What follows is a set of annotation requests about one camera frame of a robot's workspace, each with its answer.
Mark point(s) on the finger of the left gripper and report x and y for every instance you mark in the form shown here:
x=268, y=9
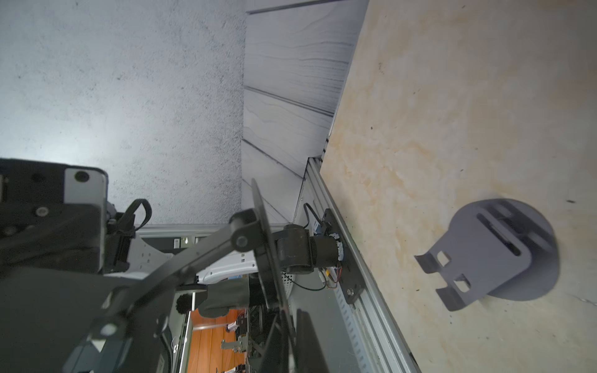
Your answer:
x=242, y=234

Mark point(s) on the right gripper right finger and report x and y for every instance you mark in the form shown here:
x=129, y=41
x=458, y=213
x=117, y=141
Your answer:
x=309, y=356

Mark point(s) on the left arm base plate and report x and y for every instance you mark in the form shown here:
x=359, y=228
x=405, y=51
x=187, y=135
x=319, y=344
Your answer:
x=351, y=280

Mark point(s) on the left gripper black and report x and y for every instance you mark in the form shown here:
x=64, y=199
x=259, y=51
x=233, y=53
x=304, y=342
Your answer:
x=53, y=216

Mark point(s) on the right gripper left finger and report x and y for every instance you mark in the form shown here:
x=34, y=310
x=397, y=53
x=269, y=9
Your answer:
x=275, y=358

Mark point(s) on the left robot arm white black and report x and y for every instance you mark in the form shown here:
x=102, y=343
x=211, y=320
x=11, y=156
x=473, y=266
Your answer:
x=297, y=250

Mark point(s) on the dark phone stand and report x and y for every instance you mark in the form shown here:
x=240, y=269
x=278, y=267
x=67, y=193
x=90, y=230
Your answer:
x=269, y=268

